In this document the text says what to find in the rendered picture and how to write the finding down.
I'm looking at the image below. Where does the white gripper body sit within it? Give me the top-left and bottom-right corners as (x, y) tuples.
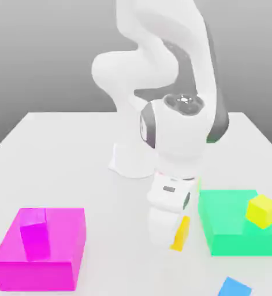
(147, 206), (182, 250)

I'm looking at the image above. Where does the large magenta box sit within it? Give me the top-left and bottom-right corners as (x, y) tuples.
(0, 207), (87, 293)

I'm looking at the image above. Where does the large green box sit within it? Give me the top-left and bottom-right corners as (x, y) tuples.
(197, 189), (272, 257)

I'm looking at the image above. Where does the small magenta cube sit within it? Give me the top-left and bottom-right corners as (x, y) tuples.
(19, 208), (51, 262)

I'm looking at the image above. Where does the small orange cube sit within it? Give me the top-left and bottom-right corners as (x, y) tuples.
(169, 216), (191, 252)

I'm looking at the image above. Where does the small yellow cube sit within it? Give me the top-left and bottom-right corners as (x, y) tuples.
(245, 194), (272, 230)

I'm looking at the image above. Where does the small blue cube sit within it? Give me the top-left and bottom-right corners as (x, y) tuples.
(217, 276), (253, 296)

